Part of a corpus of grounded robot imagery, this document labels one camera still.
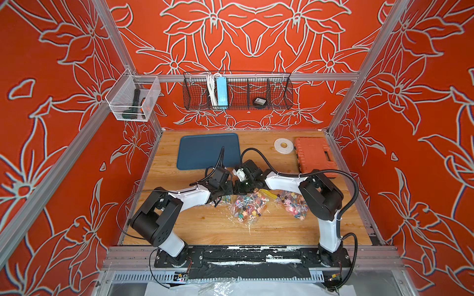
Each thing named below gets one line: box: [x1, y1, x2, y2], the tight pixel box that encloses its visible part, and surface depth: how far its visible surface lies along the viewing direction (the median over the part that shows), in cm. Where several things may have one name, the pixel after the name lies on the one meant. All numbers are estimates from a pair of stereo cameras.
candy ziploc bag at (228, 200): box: [209, 194, 239, 211], surface depth 89 cm
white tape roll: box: [274, 138, 294, 155], surface depth 112 cm
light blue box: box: [216, 76, 229, 107], surface depth 92 cm
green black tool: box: [122, 88, 141, 120], surface depth 83 cm
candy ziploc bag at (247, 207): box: [229, 188, 270, 235], surface depth 87 cm
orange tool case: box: [294, 136, 339, 179], surface depth 103 cm
